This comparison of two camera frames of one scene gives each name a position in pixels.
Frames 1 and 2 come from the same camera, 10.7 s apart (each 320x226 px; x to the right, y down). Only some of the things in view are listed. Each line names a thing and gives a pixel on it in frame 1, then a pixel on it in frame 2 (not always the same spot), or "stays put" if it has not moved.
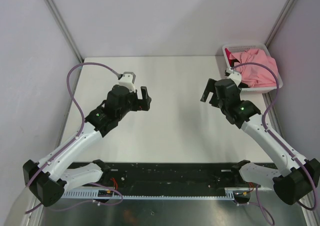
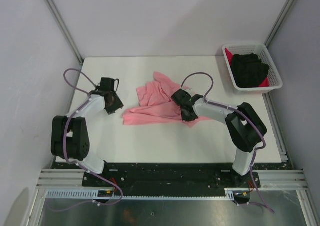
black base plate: (163, 177) stays put
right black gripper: (210, 87) to (185, 117)
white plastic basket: (237, 47) stays put
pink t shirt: (255, 76) to (156, 105)
